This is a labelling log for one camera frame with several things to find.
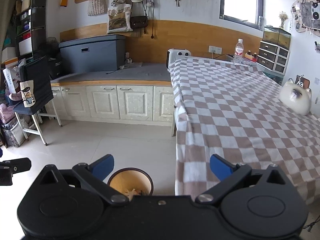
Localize dark brown shoulder bag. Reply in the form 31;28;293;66
130;2;148;30

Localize cream trash bin dark rim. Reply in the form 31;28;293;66
107;167;154;196

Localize white cabinet row wooden top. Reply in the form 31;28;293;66
46;63;174;126

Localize white chair with dark cloth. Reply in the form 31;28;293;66
13;56;62;146

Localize white wall socket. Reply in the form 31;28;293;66
208;46;222;55

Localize knitted beige bag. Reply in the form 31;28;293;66
87;0;107;16

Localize small cartoon tote bag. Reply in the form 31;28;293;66
20;80;36;108

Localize black shelving unit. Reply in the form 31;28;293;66
15;0;47;62

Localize glass fish tank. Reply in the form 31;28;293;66
263;26;291;50

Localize clear plastic bag red print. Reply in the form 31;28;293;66
124;189;144;201

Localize photo collage wall hanging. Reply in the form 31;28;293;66
291;0;320;37

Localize dried flower vase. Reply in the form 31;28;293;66
279;11;288;29

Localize grey storage box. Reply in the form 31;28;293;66
59;35;126;74

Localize white drawer organizer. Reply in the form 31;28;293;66
257;41;290;76

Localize white small heater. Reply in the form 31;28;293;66
166;49;191;69

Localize clear water bottle red label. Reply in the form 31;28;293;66
233;39;244;63

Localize printed canvas tote bag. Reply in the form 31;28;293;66
107;0;133;34

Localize dark framed window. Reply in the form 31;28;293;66
220;0;264;30

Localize checkered beige white blanket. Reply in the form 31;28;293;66
168;58;319;204

